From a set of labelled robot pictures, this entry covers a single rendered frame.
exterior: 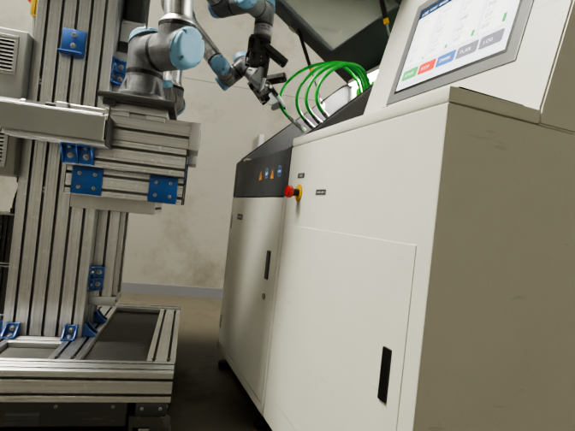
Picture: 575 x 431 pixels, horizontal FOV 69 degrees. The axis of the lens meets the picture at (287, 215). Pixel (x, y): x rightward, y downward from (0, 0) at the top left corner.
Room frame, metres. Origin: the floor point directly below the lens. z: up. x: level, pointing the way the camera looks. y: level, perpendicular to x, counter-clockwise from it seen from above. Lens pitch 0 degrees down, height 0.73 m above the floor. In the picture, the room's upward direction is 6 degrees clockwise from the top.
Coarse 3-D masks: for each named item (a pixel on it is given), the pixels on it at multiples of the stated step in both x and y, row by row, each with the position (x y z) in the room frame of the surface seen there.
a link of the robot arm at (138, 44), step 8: (136, 32) 1.31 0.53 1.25; (144, 32) 1.31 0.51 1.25; (152, 32) 1.32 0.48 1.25; (128, 40) 1.33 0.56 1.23; (136, 40) 1.31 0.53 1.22; (144, 40) 1.30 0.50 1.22; (128, 48) 1.33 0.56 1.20; (136, 48) 1.31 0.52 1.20; (144, 48) 1.29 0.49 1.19; (128, 56) 1.33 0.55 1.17; (136, 56) 1.31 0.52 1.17; (144, 56) 1.30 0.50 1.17; (128, 64) 1.32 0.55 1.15; (136, 64) 1.31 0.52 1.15; (144, 64) 1.31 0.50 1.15; (152, 64) 1.31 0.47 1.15; (160, 72) 1.35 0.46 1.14
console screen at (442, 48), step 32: (448, 0) 1.20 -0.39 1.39; (480, 0) 1.07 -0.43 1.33; (512, 0) 0.96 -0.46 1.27; (416, 32) 1.31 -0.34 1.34; (448, 32) 1.15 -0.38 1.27; (480, 32) 1.02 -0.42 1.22; (512, 32) 0.92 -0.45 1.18; (416, 64) 1.24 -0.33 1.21; (448, 64) 1.09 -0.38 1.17; (480, 64) 0.98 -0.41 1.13
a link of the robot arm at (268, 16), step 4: (264, 0) 1.62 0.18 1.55; (268, 0) 1.64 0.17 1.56; (272, 0) 1.65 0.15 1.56; (268, 4) 1.63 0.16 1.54; (272, 4) 1.65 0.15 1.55; (268, 8) 1.63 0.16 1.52; (272, 8) 1.65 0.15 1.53; (264, 12) 1.62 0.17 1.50; (268, 12) 1.63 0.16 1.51; (272, 12) 1.65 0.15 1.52; (260, 16) 1.63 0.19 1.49; (264, 16) 1.64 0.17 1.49; (268, 16) 1.64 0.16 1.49; (272, 16) 1.66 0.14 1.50; (256, 20) 1.65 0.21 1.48; (260, 20) 1.64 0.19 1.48; (264, 20) 1.64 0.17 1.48; (268, 20) 1.64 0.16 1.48; (272, 20) 1.66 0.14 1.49; (268, 24) 1.66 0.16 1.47; (272, 24) 1.66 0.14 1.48
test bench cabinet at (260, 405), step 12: (228, 240) 1.99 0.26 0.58; (276, 264) 1.38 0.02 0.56; (276, 276) 1.37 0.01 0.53; (276, 288) 1.36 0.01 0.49; (228, 360) 1.79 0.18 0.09; (264, 372) 1.38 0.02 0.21; (264, 384) 1.37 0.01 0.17; (252, 396) 1.46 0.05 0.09; (264, 396) 1.36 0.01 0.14; (264, 420) 1.44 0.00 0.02
